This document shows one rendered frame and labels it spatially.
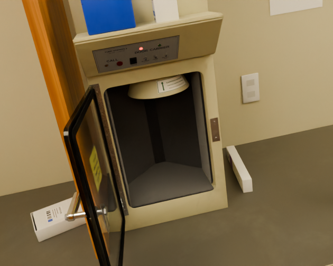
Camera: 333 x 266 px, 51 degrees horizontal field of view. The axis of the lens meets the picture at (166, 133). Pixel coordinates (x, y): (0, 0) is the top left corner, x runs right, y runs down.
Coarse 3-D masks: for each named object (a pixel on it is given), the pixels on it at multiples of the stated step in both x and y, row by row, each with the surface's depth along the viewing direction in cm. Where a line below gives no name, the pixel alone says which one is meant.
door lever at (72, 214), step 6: (78, 192) 75; (72, 198) 73; (78, 198) 73; (72, 204) 71; (78, 204) 72; (72, 210) 69; (66, 216) 67; (72, 216) 67; (78, 216) 68; (84, 216) 68
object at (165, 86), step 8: (152, 80) 92; (160, 80) 92; (168, 80) 93; (176, 80) 94; (184, 80) 97; (136, 88) 94; (144, 88) 93; (152, 88) 92; (160, 88) 92; (168, 88) 92; (176, 88) 93; (184, 88) 95; (136, 96) 94; (144, 96) 93; (152, 96) 92; (160, 96) 92
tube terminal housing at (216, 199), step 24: (72, 0) 79; (144, 0) 82; (192, 0) 84; (120, 72) 87; (144, 72) 88; (168, 72) 89; (216, 96) 93; (216, 144) 98; (216, 168) 101; (216, 192) 104; (144, 216) 103; (168, 216) 104
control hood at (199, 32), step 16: (192, 16) 78; (208, 16) 75; (112, 32) 73; (128, 32) 73; (144, 32) 74; (160, 32) 75; (176, 32) 76; (192, 32) 77; (208, 32) 78; (80, 48) 73; (96, 48) 75; (192, 48) 82; (208, 48) 84
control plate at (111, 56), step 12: (108, 48) 75; (120, 48) 76; (132, 48) 77; (144, 48) 78; (156, 48) 79; (168, 48) 80; (96, 60) 78; (108, 60) 79; (120, 60) 80; (144, 60) 82; (156, 60) 83
